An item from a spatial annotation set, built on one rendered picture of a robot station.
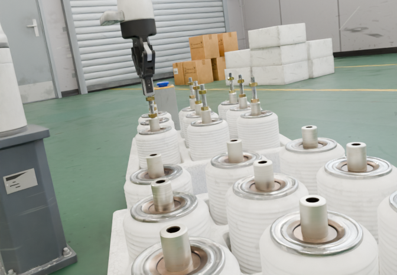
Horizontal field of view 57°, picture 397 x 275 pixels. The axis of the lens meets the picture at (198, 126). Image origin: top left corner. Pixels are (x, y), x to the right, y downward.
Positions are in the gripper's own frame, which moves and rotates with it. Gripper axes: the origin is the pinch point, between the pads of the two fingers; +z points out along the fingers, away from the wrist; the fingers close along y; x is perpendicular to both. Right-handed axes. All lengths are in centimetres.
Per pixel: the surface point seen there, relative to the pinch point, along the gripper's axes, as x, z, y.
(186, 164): -4.0, 17.2, -7.5
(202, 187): -6.2, 22.4, -9.5
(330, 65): -249, 26, 231
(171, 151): -2.0, 14.5, -4.5
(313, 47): -223, 5, 224
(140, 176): 10.3, 10.0, -30.7
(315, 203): 1, 7, -57
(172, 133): -2.9, 10.7, -3.8
